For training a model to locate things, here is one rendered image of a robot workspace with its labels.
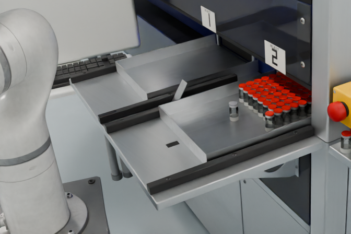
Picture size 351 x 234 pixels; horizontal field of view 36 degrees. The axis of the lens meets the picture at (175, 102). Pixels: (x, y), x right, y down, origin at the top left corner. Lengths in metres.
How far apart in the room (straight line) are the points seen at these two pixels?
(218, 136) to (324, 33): 0.34
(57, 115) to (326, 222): 2.33
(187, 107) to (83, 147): 1.69
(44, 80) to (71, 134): 2.20
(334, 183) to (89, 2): 1.06
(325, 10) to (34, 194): 0.65
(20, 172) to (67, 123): 2.31
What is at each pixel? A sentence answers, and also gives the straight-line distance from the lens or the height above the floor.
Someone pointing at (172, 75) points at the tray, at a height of 0.88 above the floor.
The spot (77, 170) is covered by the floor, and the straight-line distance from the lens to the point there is 2.84.
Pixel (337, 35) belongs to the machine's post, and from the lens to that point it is 1.12.
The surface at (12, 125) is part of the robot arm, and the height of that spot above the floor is 1.11.
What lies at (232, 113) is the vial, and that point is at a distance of 1.30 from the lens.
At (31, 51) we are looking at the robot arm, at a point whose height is 1.23.
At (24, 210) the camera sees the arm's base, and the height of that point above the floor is 0.95.
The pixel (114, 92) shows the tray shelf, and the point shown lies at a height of 0.88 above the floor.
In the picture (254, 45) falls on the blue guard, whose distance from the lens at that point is 1.37.
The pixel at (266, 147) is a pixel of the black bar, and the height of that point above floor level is 0.89.
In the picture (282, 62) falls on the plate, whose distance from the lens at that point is 1.27.
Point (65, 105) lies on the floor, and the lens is 3.51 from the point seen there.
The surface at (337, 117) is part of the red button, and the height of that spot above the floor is 0.99.
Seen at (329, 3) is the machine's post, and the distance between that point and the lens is 1.09.
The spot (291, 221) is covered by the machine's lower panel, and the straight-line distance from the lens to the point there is 1.51.
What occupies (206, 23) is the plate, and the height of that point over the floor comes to 1.00.
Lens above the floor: 1.55
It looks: 28 degrees down
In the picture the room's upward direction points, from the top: 7 degrees counter-clockwise
